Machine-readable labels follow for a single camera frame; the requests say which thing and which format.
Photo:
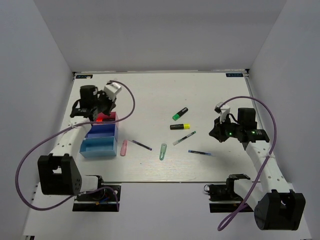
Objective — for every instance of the right table corner label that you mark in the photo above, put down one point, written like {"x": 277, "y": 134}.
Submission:
{"x": 234, "y": 75}

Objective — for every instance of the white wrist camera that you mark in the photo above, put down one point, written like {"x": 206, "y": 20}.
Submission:
{"x": 223, "y": 110}
{"x": 112, "y": 89}

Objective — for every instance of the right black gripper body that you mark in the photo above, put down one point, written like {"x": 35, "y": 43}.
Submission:
{"x": 231, "y": 129}

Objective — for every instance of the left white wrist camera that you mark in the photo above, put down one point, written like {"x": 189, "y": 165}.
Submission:
{"x": 112, "y": 89}

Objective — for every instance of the green ink clear pen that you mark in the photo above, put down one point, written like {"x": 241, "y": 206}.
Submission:
{"x": 183, "y": 138}

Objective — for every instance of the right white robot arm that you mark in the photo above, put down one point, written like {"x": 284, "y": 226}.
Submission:
{"x": 275, "y": 205}

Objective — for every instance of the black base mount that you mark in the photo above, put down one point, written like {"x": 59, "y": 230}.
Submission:
{"x": 106, "y": 200}
{"x": 222, "y": 197}

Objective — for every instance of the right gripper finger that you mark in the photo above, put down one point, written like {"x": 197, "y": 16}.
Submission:
{"x": 217, "y": 124}
{"x": 219, "y": 134}

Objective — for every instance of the yellow cap black highlighter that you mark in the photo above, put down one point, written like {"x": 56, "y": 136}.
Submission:
{"x": 183, "y": 126}

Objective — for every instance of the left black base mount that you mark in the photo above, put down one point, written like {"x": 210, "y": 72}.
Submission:
{"x": 106, "y": 200}

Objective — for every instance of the pink eraser stick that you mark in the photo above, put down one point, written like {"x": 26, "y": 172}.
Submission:
{"x": 123, "y": 150}

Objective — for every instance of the pink blue tiered organizer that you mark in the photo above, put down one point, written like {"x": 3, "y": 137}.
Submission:
{"x": 101, "y": 140}

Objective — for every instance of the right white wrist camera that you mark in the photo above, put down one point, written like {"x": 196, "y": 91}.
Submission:
{"x": 223, "y": 110}

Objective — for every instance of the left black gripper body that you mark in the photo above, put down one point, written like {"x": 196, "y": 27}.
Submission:
{"x": 100, "y": 103}

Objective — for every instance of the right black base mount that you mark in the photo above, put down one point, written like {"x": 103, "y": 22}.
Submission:
{"x": 222, "y": 197}

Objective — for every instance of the left table corner label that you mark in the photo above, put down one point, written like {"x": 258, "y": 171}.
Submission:
{"x": 84, "y": 76}

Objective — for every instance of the blue ink pen right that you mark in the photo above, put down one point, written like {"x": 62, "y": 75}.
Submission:
{"x": 201, "y": 153}

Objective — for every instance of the orange highlighter marker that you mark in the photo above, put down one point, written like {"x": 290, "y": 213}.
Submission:
{"x": 105, "y": 119}

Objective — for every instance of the green cap black highlighter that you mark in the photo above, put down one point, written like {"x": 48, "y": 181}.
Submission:
{"x": 180, "y": 113}

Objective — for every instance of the purple ink pen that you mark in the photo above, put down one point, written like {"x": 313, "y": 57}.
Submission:
{"x": 141, "y": 145}

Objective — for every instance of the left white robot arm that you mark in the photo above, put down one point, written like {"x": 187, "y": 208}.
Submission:
{"x": 58, "y": 171}

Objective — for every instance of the table corner label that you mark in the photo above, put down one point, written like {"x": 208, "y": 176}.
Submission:
{"x": 234, "y": 75}
{"x": 84, "y": 76}

